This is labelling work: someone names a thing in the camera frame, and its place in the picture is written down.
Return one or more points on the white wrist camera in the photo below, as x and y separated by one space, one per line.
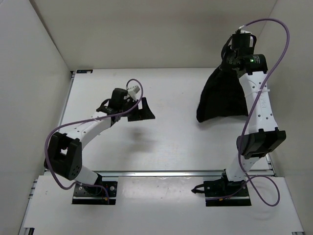
133 91
241 30

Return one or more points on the aluminium table rail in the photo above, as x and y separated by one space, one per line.
166 173

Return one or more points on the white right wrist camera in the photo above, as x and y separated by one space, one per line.
241 30

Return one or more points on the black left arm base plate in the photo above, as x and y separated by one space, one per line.
87 196

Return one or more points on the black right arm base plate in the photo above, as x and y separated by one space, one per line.
223 193

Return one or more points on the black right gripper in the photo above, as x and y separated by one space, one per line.
228 53

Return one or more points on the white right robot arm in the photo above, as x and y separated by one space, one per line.
261 133

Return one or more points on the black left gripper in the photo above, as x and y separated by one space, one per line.
145 113

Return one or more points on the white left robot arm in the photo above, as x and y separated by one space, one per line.
65 149

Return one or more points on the black pleated skirt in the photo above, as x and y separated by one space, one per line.
222 96

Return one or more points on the blue left table label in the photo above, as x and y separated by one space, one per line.
84 71

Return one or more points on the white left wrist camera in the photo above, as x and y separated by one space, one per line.
133 91

